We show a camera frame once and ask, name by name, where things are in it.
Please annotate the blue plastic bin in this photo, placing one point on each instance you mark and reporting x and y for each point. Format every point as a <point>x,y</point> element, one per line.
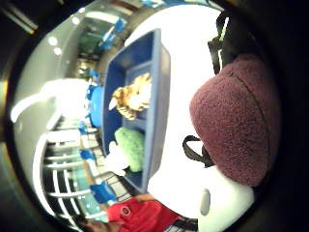
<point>158,106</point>

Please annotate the striped tiger soft toy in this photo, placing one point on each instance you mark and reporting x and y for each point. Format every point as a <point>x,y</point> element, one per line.
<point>133,96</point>

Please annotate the blue chair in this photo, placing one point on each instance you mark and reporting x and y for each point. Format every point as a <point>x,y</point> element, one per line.
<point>114,32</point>
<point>86,154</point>
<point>96,106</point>
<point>102,192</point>

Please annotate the green soft toy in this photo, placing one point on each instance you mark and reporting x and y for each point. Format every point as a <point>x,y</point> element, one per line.
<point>132,146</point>

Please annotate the person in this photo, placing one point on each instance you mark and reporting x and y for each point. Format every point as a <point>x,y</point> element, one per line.
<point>145,216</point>

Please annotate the white metal railing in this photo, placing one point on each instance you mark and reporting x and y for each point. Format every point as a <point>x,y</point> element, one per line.
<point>61,167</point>

